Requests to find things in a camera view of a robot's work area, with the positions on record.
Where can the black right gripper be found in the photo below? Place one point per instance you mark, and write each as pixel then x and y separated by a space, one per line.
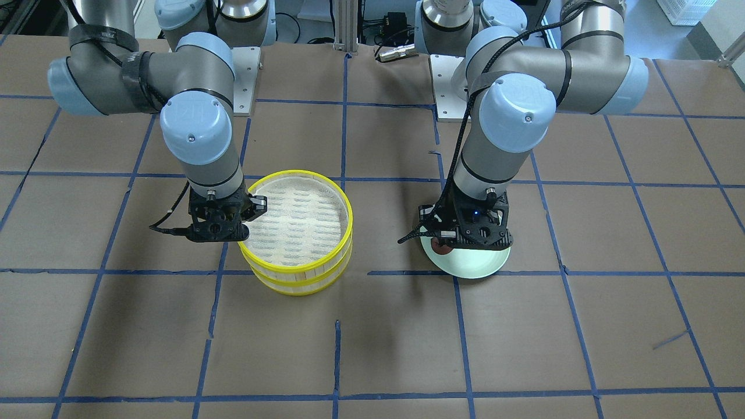
pixel 256 205

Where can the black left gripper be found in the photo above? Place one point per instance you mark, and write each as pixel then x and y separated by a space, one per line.
pixel 426 216

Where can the brown bun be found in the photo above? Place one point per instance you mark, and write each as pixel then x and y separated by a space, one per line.
pixel 440 248

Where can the yellow steamer layer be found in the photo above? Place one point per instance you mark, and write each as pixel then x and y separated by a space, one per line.
pixel 347 237
pixel 301 282

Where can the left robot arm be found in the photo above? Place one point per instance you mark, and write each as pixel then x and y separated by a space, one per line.
pixel 513 92

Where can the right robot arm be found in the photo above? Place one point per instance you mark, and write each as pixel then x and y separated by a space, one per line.
pixel 190 87

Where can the white steamer cloth liner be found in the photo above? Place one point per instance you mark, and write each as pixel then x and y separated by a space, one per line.
pixel 306 220

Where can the light green plate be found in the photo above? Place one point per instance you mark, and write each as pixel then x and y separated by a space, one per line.
pixel 467 263

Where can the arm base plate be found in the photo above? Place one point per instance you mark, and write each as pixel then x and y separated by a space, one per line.
pixel 247 62
pixel 449 86

